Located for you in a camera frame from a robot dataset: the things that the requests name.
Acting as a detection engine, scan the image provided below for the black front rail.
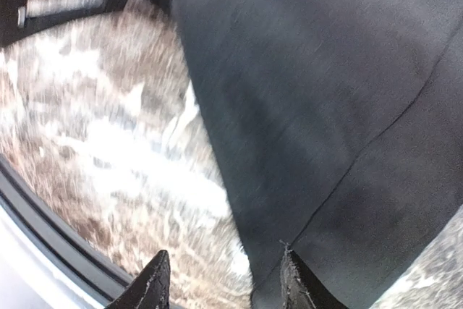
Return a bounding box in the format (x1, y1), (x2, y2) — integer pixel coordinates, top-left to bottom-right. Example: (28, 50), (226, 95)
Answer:
(1, 156), (133, 305)

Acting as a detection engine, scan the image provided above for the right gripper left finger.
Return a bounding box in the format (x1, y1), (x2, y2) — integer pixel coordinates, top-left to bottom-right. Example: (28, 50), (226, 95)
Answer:
(105, 250), (171, 309)

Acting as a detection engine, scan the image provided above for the black long sleeve shirt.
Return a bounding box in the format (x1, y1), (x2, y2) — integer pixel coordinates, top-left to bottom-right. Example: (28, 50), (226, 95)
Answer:
(171, 0), (462, 308)

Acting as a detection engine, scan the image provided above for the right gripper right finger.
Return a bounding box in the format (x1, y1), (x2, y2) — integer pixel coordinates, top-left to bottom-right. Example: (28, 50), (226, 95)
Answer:
(280, 241), (347, 309)

